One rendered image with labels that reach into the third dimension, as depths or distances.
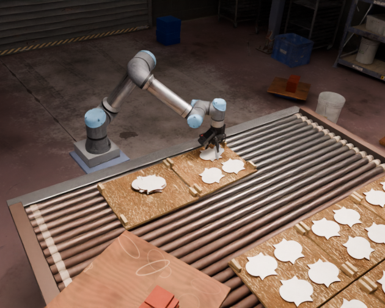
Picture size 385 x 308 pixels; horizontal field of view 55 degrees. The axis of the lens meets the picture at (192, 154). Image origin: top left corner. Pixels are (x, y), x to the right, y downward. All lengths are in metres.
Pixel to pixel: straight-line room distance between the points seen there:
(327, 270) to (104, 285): 0.92
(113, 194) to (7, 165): 2.09
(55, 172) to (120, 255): 2.23
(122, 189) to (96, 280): 0.62
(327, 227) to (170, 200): 0.78
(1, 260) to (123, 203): 1.39
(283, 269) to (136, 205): 0.75
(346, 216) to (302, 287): 0.53
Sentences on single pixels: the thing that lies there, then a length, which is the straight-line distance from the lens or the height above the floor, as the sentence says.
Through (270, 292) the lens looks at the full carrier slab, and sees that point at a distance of 1.61.
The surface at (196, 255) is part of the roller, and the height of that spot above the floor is 0.92.
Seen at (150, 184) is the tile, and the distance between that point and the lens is 1.92.
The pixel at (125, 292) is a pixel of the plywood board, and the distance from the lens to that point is 1.43.
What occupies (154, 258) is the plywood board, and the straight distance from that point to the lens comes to 1.51.
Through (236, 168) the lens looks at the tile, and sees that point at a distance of 2.11.
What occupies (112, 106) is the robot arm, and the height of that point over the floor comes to 1.17.
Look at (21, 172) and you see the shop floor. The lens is 3.75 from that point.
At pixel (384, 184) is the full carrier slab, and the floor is 0.95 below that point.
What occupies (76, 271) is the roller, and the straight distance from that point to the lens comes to 1.67.
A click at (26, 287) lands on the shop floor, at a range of 2.84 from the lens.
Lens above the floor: 2.23
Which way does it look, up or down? 36 degrees down
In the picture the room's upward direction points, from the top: 4 degrees clockwise
